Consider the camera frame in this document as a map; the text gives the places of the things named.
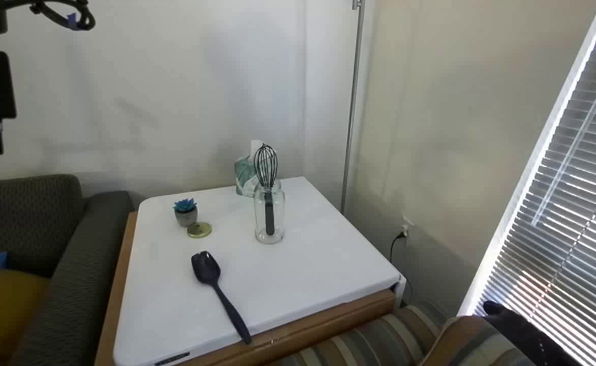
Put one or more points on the black bulky case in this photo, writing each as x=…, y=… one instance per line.
x=526, y=332

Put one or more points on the striped sofa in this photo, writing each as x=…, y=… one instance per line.
x=349, y=345

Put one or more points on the white wall outlet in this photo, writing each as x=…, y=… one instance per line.
x=405, y=225

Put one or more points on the grey sofa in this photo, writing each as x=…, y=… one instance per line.
x=53, y=271

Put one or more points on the gold jar lid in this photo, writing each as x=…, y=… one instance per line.
x=200, y=229

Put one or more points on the black plastic spoon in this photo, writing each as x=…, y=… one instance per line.
x=206, y=267

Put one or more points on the clear glass jar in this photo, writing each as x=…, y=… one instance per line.
x=276, y=216

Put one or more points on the white window blinds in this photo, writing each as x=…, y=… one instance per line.
x=567, y=236

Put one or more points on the small potted blue succulent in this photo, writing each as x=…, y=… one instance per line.
x=186, y=211

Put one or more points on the teal patterned tissue box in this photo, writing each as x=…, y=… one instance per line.
x=245, y=175

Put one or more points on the white wall conduit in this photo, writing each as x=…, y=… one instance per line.
x=349, y=102

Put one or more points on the white table board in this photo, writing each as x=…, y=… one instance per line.
x=276, y=271

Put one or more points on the striped sofa cushion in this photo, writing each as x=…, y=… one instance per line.
x=466, y=342

